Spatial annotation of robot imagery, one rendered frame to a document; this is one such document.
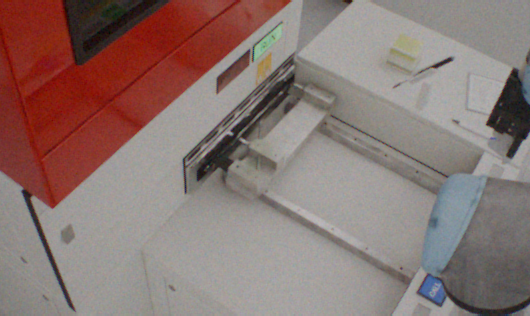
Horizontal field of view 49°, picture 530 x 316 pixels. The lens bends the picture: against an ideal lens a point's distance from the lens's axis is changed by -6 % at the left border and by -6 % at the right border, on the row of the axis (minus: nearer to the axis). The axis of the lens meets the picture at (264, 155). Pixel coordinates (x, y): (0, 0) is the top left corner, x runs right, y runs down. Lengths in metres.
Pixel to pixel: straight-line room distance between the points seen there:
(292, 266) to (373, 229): 0.22
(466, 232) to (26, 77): 0.53
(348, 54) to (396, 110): 0.21
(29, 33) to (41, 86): 0.08
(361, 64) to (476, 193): 0.99
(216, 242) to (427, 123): 0.57
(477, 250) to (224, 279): 0.78
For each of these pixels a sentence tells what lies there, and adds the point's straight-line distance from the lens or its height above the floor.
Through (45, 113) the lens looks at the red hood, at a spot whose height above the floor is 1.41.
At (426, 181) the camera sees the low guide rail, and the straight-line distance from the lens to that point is 1.51.
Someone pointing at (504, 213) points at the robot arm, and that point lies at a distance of 0.62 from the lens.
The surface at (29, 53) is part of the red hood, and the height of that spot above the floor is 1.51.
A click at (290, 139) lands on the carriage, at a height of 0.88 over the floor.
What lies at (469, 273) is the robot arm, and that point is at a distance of 0.65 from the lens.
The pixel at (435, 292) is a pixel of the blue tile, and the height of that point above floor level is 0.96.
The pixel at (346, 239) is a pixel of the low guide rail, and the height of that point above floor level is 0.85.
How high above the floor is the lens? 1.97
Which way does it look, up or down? 49 degrees down
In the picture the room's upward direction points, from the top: 6 degrees clockwise
